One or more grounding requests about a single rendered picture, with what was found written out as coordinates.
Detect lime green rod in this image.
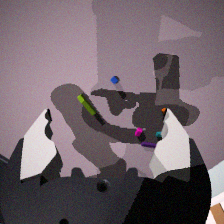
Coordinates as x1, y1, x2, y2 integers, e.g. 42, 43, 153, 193
77, 94, 96, 115

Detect purple rod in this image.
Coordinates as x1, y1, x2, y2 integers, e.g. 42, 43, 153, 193
141, 141, 157, 148

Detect turquoise rod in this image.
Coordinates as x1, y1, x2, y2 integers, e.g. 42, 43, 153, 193
156, 131, 162, 137

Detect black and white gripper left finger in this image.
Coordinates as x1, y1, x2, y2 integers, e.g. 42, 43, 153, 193
0, 109, 63, 224

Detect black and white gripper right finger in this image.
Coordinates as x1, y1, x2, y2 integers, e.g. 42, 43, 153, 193
149, 108, 212, 224

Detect small blue cube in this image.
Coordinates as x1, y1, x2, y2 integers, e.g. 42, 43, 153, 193
111, 76, 118, 84

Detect short magenta rod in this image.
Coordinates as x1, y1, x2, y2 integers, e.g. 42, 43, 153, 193
135, 128, 142, 137

